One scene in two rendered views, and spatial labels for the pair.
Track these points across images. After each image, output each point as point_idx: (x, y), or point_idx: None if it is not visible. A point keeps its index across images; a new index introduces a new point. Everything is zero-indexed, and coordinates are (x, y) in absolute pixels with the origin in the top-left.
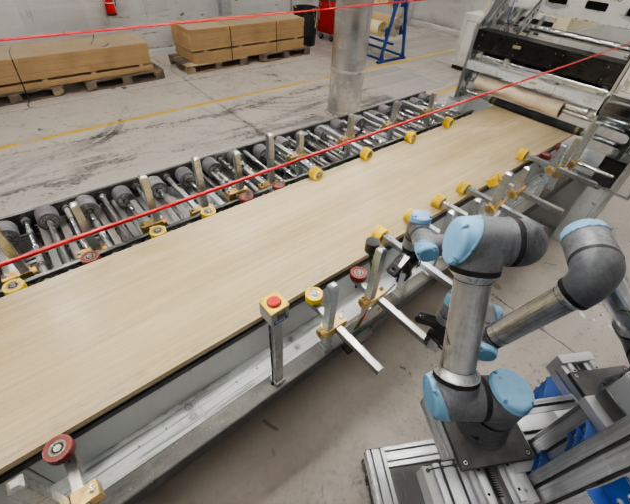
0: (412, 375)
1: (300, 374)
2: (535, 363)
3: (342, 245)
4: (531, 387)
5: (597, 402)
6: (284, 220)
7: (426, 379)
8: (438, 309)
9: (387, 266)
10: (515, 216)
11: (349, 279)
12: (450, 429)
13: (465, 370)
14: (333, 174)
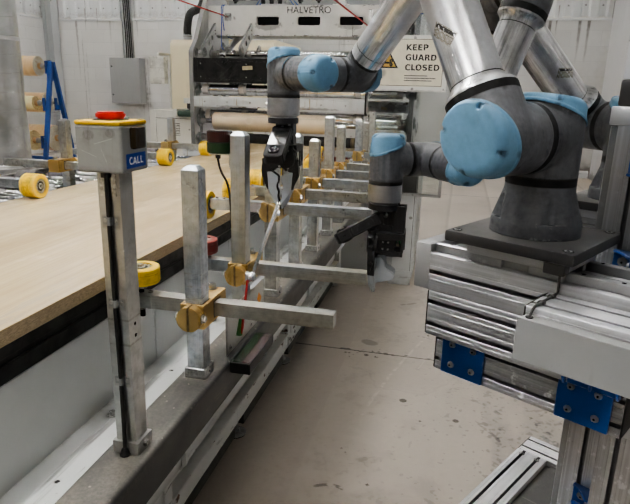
0: (343, 487)
1: (179, 421)
2: (477, 396)
3: (146, 229)
4: (496, 422)
5: (626, 106)
6: (3, 229)
7: (451, 118)
8: (317, 393)
9: (226, 286)
10: (360, 175)
11: (180, 288)
12: (512, 241)
13: (495, 60)
14: (65, 191)
